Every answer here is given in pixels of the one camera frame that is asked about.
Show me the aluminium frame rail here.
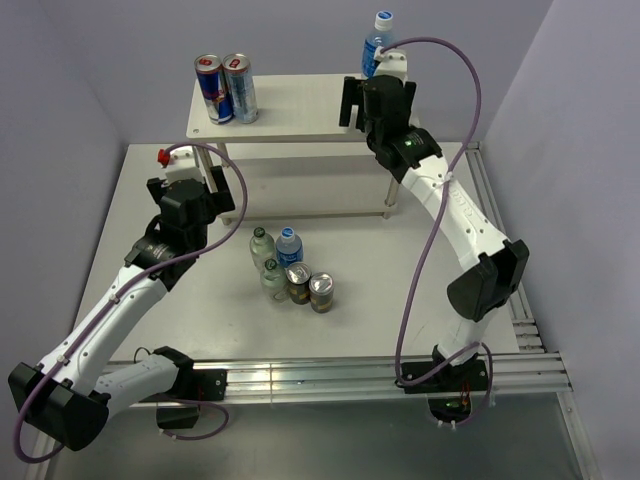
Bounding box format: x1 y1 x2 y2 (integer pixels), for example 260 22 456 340
24 141 591 480

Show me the sports drink bottle blue label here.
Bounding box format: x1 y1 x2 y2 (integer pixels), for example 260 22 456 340
275 227 304 268

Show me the white two-tier shelf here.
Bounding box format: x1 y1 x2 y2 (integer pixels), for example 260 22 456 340
186 74 398 220

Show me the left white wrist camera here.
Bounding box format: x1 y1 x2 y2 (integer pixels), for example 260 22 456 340
157 147 204 184

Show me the blue red energy can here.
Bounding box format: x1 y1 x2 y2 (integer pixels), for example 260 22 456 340
194 54 234 124

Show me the black gold coffee can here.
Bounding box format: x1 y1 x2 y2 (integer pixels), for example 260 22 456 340
309 272 334 313
285 262 312 305

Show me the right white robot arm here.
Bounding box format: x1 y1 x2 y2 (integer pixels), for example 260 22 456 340
339 75 529 390

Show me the silver blue energy can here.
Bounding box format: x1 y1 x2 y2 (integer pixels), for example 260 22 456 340
223 53 259 124

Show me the water bottle blue label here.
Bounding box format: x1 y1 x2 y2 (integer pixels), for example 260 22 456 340
360 10 394 78

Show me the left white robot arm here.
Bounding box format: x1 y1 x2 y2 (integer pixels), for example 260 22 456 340
8 166 235 463

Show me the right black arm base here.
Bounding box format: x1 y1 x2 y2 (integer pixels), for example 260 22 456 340
395 355 493 428

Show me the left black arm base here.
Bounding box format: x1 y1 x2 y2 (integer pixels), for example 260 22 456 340
155 369 230 440

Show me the clear glass bottle green cap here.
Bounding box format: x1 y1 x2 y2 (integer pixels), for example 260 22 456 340
249 227 276 271
260 258 288 303

